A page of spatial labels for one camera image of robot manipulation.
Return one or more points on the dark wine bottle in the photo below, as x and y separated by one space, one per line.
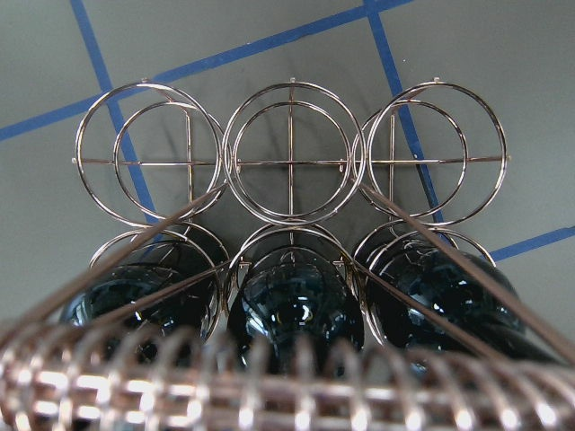
417 268
289 293
156 279

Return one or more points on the copper wire bottle basket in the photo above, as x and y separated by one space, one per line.
293 166

